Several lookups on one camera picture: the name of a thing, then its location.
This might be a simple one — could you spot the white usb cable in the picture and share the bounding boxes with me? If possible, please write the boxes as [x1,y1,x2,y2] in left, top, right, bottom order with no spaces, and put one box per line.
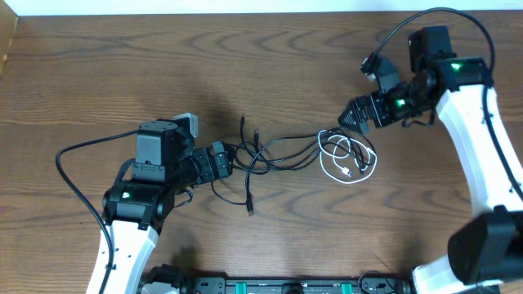
[317,128,378,185]

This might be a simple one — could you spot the black usb cable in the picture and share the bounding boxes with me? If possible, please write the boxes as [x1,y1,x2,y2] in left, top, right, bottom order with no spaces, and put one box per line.
[210,114,377,216]

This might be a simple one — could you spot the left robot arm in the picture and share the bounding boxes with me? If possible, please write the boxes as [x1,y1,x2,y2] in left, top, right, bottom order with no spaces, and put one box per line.
[87,114,233,293]

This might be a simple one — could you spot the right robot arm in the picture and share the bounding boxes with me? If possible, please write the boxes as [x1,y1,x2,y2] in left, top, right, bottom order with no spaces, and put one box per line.
[338,26,522,293]

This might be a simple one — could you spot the right camera black cable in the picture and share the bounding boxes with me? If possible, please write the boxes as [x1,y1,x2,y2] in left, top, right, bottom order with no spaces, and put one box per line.
[369,7,523,201]

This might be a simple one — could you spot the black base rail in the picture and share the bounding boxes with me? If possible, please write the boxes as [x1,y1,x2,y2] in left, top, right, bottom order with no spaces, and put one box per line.
[141,264,413,294]

